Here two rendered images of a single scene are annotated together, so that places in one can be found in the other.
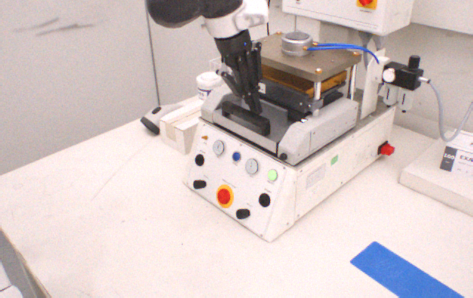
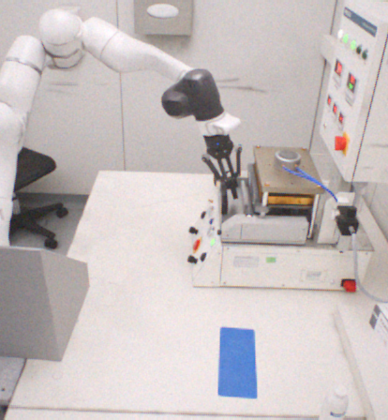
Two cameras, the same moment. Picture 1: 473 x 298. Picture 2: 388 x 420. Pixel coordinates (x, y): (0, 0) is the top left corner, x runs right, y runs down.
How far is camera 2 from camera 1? 86 cm
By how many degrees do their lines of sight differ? 36
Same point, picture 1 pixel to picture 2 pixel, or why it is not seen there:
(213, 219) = (182, 256)
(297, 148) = (226, 230)
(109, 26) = (279, 96)
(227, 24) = (202, 127)
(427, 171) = (354, 318)
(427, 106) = not seen: outside the picture
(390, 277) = (230, 351)
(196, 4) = (182, 109)
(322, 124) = (257, 224)
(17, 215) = (100, 195)
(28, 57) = not seen: hidden behind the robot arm
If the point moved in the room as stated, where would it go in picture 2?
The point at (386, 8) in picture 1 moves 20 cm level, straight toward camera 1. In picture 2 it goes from (349, 158) to (288, 172)
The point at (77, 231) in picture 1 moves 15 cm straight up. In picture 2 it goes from (114, 219) to (112, 186)
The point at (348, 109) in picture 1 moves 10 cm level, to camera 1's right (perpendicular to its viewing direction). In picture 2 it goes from (292, 225) to (322, 240)
